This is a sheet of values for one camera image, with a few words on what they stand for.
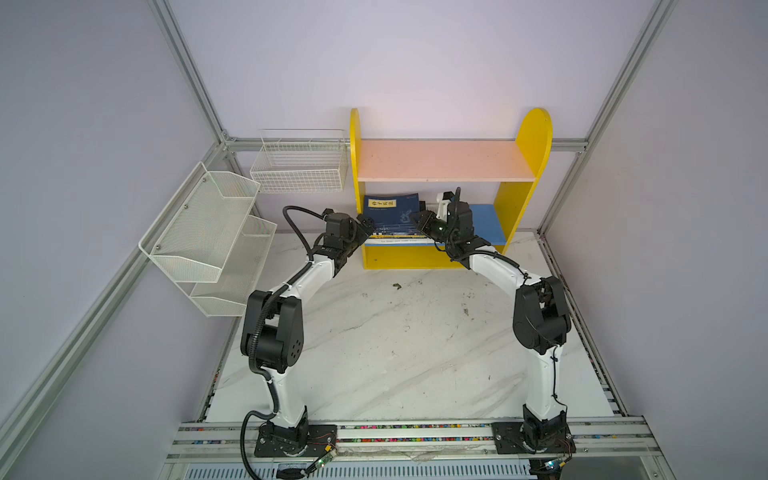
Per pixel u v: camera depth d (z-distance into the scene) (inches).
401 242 38.6
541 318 21.6
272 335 19.6
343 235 29.3
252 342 20.0
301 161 37.6
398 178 30.9
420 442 29.4
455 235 29.5
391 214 36.9
